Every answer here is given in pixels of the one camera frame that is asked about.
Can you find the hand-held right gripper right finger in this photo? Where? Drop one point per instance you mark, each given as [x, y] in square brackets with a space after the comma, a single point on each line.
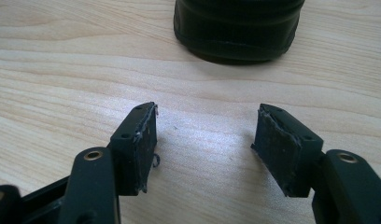
[285, 155]

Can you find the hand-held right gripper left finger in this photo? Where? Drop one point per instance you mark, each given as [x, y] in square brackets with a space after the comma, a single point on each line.
[134, 161]

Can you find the black shoe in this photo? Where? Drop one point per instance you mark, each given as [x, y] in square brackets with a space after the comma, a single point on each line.
[238, 31]

